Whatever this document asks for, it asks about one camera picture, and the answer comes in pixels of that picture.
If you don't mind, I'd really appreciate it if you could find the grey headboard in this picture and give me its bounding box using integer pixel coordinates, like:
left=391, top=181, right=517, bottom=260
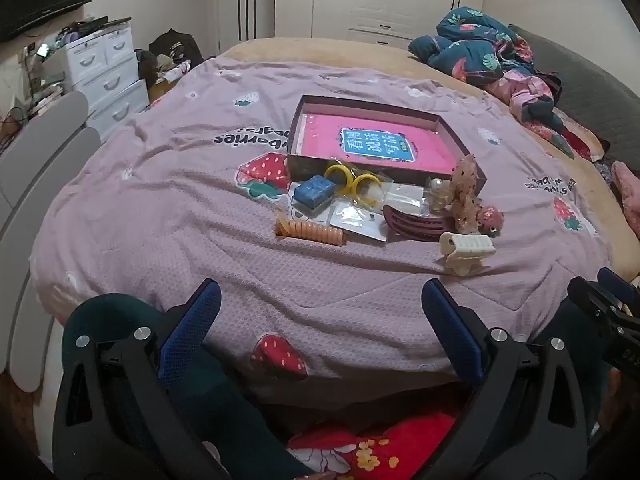
left=507, top=24, right=640, bottom=161

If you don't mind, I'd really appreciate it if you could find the grey petal footboard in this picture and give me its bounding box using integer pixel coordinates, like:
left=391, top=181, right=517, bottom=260
left=0, top=91, right=103, bottom=393

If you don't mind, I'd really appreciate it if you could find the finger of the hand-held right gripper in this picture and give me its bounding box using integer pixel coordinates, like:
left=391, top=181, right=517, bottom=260
left=597, top=267, right=640, bottom=307
left=567, top=276, right=640, bottom=335

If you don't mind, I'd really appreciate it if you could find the black bag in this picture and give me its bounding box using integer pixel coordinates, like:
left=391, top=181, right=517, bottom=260
left=149, top=30, right=205, bottom=68

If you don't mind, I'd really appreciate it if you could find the pink plush hair tie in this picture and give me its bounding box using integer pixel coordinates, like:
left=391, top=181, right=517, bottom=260
left=475, top=204, right=505, bottom=237

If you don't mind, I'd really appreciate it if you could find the purple strawberry blanket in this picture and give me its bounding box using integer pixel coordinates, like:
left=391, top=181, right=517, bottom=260
left=30, top=55, right=613, bottom=411

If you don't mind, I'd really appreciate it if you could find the white door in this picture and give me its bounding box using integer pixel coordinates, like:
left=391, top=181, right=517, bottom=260
left=216, top=0, right=277, bottom=56

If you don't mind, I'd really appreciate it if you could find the clear packet with white card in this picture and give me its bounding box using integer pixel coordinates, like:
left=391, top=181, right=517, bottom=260
left=384, top=181, right=437, bottom=217

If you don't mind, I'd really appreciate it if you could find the beige dotted scrunchie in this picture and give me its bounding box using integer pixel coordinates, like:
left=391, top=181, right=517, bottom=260
left=447, top=155, right=483, bottom=235

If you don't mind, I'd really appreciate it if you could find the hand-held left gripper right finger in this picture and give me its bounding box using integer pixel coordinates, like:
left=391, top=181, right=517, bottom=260
left=421, top=278, right=588, bottom=480

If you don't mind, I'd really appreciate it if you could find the pink book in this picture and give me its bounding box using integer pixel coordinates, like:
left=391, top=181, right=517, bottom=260
left=299, top=112, right=468, bottom=167

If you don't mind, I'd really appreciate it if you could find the dark flat clutter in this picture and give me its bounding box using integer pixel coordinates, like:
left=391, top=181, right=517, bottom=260
left=56, top=16, right=133, bottom=37

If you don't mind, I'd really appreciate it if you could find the orange spiral hair tie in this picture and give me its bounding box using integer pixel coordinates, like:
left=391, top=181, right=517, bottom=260
left=274, top=211, right=347, bottom=247

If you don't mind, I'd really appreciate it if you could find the brown cardboard carton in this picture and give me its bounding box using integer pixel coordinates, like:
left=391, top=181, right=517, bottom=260
left=147, top=71, right=182, bottom=105

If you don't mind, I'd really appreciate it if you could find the shallow cardboard box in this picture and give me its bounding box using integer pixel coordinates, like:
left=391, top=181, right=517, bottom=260
left=286, top=94, right=488, bottom=196

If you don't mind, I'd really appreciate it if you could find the clear earring packet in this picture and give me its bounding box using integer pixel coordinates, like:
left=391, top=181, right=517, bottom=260
left=329, top=197, right=392, bottom=244

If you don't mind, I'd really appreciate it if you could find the maroon hair claw clip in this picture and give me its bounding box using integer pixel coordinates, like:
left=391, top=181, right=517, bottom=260
left=382, top=203, right=458, bottom=238

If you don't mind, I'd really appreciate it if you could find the pearl hair accessory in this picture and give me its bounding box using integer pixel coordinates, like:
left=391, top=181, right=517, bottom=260
left=425, top=176, right=453, bottom=213

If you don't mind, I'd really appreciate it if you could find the white drawer cabinet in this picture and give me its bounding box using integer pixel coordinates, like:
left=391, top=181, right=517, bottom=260
left=52, top=22, right=151, bottom=143

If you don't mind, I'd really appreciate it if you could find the yellow bangle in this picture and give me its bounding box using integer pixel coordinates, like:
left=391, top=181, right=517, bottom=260
left=349, top=172, right=387, bottom=209
left=324, top=162, right=354, bottom=191

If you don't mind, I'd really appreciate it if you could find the red floral cloth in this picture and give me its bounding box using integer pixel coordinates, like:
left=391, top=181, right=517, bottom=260
left=286, top=410, right=461, bottom=480

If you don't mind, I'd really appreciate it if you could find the pink plush cloth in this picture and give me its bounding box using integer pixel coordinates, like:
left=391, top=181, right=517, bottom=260
left=611, top=160, right=640, bottom=248

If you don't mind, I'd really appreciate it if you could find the tan bed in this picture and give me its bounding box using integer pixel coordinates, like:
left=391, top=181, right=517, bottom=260
left=147, top=37, right=640, bottom=281

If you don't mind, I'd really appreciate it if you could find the blue floral quilt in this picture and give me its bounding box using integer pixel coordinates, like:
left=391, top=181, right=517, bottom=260
left=409, top=6, right=576, bottom=156

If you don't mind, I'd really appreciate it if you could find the small blue case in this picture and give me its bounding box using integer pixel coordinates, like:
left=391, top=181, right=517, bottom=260
left=291, top=175, right=337, bottom=209

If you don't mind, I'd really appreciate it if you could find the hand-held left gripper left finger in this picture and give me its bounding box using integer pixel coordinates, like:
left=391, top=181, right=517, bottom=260
left=52, top=278, right=223, bottom=480

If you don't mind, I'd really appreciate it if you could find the cream hair claw clip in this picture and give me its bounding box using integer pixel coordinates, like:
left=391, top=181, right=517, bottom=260
left=439, top=231, right=497, bottom=277

